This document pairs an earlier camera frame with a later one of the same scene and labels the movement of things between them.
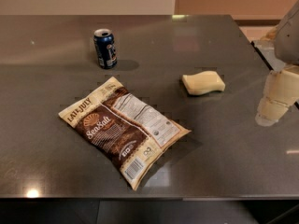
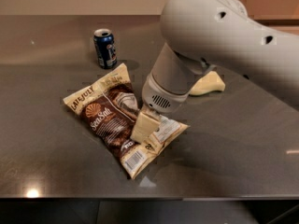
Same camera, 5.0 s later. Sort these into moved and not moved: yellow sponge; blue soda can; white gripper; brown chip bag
Moved: brown chip bag; white gripper
Not moved: yellow sponge; blue soda can
